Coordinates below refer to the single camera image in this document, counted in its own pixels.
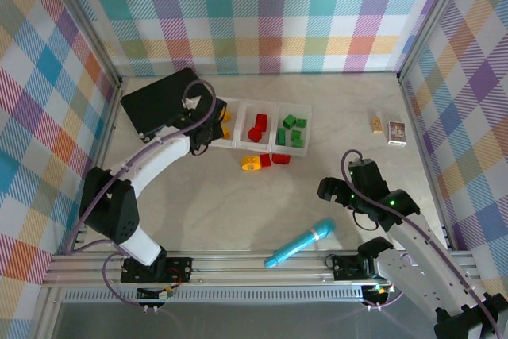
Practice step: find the red square lego brick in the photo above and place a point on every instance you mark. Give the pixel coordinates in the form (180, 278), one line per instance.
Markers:
(256, 135)

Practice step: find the red rectangular lego brick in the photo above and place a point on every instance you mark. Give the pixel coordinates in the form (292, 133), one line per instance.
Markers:
(261, 120)
(266, 159)

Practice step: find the green lego brick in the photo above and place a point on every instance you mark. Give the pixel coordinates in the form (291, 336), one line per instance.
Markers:
(297, 134)
(289, 121)
(297, 143)
(281, 136)
(301, 122)

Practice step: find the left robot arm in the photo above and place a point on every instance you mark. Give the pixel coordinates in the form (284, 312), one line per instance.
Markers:
(158, 156)

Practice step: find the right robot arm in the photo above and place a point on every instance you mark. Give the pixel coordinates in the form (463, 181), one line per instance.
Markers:
(416, 243)

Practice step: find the white plastic container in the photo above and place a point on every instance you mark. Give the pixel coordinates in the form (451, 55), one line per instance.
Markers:
(307, 136)
(237, 132)
(248, 116)

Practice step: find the yellow curved lego brick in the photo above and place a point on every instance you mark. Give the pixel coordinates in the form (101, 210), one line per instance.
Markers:
(251, 163)

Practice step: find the red curved lego brick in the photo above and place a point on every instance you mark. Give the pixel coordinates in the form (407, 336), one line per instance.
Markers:
(281, 159)

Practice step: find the black flat box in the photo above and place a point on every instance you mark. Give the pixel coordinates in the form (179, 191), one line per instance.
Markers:
(151, 105)

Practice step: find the small printed card box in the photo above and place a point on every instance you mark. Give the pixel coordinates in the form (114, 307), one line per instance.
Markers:
(397, 133)

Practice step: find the small wooden block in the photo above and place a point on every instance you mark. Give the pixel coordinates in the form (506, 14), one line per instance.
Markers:
(377, 124)

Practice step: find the teal toy microphone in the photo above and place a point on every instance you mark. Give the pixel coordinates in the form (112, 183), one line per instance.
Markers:
(301, 241)

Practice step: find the small circuit board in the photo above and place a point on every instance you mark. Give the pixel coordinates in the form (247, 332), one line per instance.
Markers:
(164, 294)
(377, 289)

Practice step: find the perforated metal strip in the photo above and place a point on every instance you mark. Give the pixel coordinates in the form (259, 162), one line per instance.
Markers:
(238, 295)

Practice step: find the aluminium frame side rail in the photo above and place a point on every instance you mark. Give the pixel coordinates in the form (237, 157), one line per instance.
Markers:
(107, 124)
(428, 164)

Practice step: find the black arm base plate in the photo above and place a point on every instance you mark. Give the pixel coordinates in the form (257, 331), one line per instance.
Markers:
(178, 267)
(345, 267)

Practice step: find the aluminium frame post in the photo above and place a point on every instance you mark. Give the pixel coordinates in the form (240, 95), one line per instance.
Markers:
(434, 17)
(89, 29)

